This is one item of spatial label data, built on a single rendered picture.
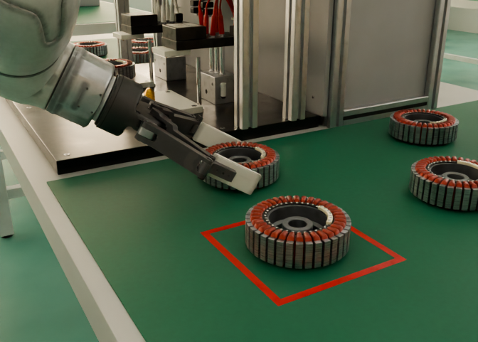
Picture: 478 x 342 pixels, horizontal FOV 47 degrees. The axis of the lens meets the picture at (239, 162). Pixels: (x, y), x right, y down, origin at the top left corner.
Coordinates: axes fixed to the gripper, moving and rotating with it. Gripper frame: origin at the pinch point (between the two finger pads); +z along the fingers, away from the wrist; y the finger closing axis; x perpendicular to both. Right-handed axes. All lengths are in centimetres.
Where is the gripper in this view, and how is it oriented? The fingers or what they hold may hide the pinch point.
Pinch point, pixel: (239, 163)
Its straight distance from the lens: 76.6
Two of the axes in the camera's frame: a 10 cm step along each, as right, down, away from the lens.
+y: 1.8, 3.6, -9.2
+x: 4.9, -8.4, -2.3
